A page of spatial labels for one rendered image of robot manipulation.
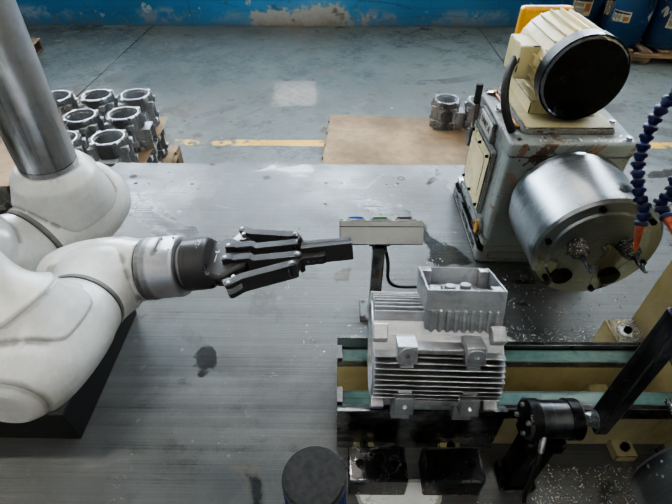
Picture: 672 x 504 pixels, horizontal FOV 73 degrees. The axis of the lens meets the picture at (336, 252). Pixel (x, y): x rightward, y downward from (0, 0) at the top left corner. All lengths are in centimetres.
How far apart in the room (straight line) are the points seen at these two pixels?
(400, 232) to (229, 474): 56
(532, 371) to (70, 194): 93
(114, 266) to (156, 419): 43
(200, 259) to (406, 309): 32
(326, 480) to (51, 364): 31
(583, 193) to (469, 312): 38
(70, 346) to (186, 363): 52
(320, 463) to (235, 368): 60
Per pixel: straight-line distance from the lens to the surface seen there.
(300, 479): 46
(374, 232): 92
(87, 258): 68
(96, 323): 61
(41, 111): 92
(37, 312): 58
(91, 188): 99
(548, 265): 103
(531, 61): 120
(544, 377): 101
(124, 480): 98
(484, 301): 72
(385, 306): 72
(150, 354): 112
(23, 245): 96
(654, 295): 108
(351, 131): 330
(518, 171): 114
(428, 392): 74
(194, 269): 64
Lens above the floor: 165
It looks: 42 degrees down
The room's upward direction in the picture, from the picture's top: straight up
